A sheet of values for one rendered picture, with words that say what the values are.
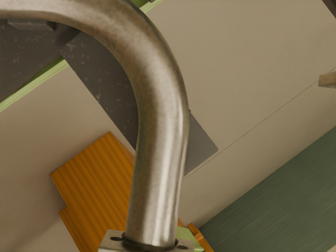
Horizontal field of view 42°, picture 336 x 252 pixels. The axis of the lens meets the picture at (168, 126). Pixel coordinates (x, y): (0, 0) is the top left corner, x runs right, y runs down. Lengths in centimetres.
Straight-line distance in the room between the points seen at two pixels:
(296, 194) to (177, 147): 621
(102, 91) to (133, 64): 5
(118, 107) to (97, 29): 6
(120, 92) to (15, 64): 7
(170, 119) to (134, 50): 4
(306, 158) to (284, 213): 86
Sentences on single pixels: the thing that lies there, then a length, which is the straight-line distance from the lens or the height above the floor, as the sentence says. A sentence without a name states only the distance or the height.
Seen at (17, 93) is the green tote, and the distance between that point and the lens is 44.
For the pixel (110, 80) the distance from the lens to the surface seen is 30.
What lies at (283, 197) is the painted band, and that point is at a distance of 643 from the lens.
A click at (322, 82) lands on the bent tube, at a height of 115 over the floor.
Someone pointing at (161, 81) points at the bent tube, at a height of 111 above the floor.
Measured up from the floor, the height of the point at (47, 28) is 103.
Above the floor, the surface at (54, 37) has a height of 103.
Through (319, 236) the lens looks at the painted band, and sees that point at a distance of 638.
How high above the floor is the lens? 123
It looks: 24 degrees down
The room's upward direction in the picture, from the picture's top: 143 degrees clockwise
